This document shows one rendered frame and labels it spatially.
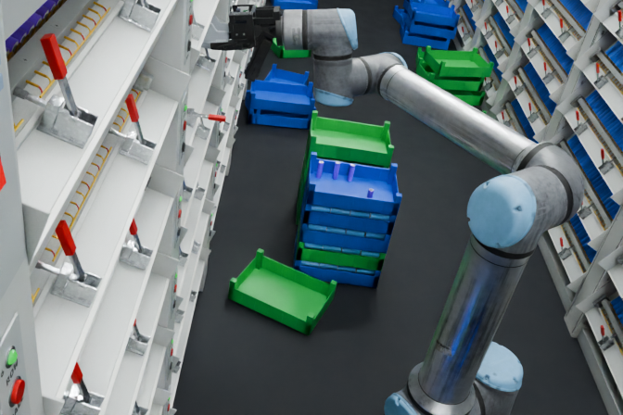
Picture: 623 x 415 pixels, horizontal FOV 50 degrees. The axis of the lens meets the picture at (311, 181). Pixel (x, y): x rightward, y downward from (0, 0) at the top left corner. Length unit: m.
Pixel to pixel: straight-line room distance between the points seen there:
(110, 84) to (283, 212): 2.01
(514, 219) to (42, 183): 0.81
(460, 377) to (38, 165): 1.08
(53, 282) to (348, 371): 1.50
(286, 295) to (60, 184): 1.79
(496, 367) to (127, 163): 1.06
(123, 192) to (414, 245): 1.91
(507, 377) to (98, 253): 1.12
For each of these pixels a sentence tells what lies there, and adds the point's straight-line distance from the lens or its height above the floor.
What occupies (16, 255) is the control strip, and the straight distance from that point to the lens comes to 0.45.
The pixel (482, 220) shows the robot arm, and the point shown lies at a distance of 1.20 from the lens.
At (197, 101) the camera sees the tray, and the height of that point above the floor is 0.89.
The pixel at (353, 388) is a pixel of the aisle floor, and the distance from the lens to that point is 2.09.
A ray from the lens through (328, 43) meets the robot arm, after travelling 1.53.
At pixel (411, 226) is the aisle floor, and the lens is 2.75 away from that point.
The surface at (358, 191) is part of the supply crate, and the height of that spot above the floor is 0.32.
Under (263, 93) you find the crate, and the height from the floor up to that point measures 0.08.
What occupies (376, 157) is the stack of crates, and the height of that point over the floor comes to 0.35.
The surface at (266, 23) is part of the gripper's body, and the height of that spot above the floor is 1.03.
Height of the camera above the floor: 1.58
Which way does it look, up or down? 33 degrees down
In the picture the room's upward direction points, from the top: 11 degrees clockwise
